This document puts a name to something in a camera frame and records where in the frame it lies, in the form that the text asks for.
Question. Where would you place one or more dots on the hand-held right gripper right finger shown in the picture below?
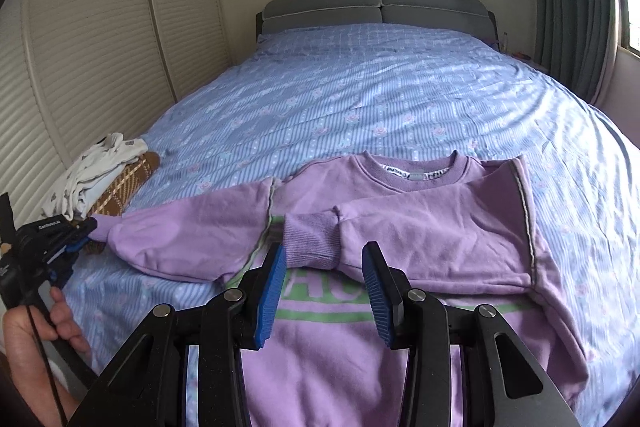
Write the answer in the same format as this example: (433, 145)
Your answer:
(378, 302)

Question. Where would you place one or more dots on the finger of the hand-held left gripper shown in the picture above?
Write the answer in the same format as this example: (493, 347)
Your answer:
(82, 227)
(74, 248)

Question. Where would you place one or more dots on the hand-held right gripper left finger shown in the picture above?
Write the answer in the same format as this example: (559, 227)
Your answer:
(270, 294)

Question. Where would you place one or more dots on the purple sweatshirt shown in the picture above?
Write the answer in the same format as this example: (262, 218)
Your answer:
(450, 227)

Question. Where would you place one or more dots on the person's left forearm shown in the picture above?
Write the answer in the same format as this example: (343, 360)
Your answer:
(35, 392)

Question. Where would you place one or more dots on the person's left hand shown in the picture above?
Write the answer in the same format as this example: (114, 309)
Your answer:
(30, 332)

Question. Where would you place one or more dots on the white printed garment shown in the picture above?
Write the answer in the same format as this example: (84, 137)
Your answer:
(85, 177)

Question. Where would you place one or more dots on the brown plaid garment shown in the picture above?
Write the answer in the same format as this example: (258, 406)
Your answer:
(122, 189)

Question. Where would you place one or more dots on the white louvred wardrobe door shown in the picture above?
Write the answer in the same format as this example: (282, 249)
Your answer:
(190, 7)
(90, 57)

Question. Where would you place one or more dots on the blue floral striped bedspread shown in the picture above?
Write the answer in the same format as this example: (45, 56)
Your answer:
(375, 97)

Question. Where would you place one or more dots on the grey headboard cushion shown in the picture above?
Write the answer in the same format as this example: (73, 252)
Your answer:
(430, 7)
(320, 12)

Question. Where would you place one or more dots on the small clear bottle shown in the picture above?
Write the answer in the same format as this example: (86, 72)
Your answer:
(506, 42)

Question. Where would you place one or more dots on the window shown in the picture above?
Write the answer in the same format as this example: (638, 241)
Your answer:
(631, 7)

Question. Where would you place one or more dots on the dark headboard frame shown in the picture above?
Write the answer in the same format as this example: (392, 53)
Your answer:
(259, 27)

